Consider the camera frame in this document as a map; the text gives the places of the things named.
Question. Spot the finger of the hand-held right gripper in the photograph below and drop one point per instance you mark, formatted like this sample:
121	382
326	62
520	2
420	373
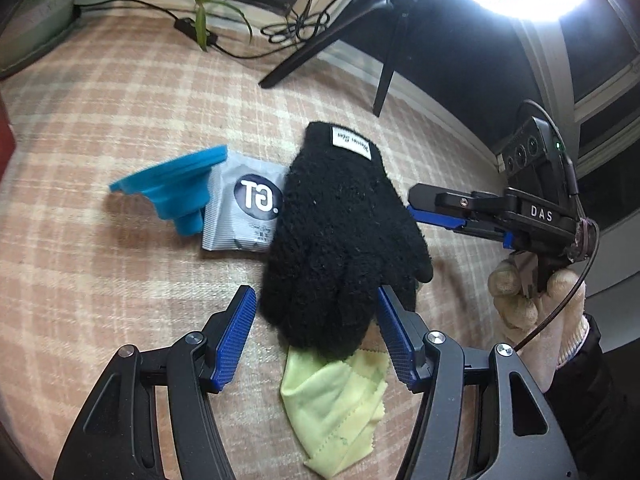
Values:
440	219
450	197

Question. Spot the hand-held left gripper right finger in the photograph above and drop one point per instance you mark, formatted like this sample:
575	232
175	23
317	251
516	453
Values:
397	340

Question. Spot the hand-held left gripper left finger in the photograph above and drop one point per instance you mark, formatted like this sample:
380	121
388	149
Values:
232	340

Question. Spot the yellow-green cleaning cloth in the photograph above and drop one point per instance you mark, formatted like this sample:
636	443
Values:
325	410

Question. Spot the black knit glove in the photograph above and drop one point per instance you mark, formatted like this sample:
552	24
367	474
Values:
340	240

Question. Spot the grey wipe packet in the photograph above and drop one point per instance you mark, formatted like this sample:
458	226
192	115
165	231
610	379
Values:
225	210

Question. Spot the blue folding funnel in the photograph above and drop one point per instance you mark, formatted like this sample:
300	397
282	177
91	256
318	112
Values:
170	185

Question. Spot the dark red cardboard box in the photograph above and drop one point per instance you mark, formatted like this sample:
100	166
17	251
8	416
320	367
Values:
5	135

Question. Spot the person's right forearm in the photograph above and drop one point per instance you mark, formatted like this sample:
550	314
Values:
600	400

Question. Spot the person's right hand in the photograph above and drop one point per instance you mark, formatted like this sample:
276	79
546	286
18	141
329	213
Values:
560	310

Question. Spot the black tripod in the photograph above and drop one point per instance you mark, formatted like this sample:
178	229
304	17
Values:
310	53

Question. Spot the green spider plant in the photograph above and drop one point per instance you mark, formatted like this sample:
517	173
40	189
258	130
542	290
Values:
202	15

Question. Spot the grey-green plant pot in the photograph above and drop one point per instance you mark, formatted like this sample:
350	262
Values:
35	20

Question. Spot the white window frame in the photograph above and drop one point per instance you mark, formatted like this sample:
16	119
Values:
610	100

